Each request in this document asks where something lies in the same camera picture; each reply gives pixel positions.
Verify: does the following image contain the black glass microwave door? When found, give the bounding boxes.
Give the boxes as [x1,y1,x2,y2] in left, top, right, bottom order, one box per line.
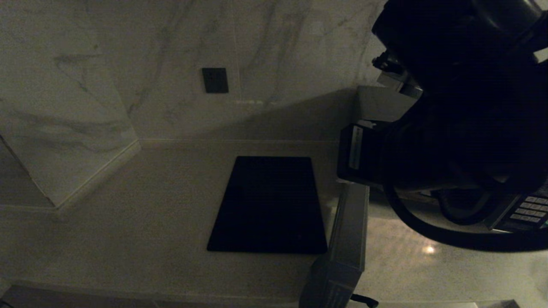
[298,182,379,308]

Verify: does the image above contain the dark grey wall socket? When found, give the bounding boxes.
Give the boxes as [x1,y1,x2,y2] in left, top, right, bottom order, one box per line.
[202,68,229,94]

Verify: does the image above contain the white cabinet door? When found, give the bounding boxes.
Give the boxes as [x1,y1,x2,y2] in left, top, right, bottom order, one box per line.
[0,284,52,308]

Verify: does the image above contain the silver microwave oven housing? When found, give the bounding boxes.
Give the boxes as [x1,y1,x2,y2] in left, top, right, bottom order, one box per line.
[353,86,548,235]

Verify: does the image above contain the black glass induction cooktop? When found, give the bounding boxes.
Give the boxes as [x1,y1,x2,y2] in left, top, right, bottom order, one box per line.
[207,157,328,255]

